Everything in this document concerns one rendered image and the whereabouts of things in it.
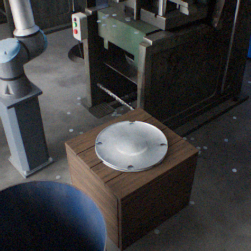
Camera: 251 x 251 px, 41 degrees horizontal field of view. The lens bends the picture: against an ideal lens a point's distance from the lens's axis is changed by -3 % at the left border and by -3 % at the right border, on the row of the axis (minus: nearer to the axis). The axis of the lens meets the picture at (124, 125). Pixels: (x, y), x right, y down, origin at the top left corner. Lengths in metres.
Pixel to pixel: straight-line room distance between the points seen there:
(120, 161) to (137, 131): 0.19
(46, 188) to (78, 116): 1.06
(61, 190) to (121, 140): 0.39
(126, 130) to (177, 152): 0.24
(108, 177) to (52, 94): 1.20
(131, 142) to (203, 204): 0.50
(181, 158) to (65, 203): 0.48
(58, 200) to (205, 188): 0.83
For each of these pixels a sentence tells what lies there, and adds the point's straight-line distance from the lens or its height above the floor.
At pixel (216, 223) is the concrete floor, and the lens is 1.63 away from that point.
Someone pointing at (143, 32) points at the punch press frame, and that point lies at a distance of 1.62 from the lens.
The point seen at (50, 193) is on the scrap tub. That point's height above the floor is 0.42.
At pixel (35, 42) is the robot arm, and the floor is 0.65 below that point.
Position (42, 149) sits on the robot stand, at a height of 0.12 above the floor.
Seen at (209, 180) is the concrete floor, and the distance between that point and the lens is 1.79.
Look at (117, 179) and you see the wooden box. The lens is 1.27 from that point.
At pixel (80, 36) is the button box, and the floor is 0.52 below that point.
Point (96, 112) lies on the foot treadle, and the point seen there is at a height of 0.16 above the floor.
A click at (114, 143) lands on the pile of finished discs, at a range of 1.39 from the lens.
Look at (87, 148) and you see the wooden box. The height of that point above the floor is 0.35.
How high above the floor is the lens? 1.29
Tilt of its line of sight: 39 degrees down
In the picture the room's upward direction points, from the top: straight up
